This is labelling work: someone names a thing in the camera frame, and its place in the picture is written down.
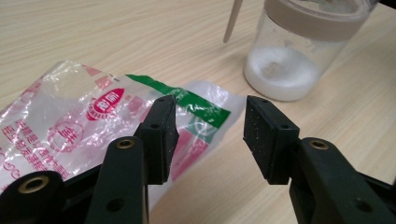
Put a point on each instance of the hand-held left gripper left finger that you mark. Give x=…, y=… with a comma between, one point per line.
x=124, y=180

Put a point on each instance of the beige spoon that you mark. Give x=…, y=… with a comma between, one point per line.
x=232, y=25

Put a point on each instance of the clear printed plastic bag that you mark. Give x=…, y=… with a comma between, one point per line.
x=77, y=93

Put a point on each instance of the clear jar with beige band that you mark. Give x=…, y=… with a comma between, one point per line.
x=280, y=74

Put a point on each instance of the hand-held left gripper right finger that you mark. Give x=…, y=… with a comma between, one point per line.
x=323, y=180

